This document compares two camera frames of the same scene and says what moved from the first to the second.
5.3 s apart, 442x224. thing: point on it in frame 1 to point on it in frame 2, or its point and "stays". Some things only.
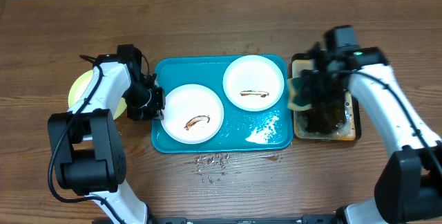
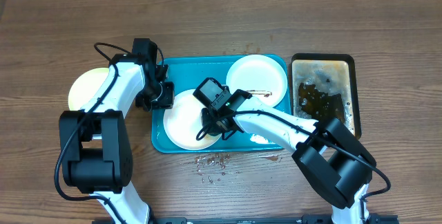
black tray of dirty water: x=334 y=114 stays
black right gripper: x=315 y=98 to x=215 y=128
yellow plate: x=80 y=88 stays
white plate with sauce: x=253 y=83 stays
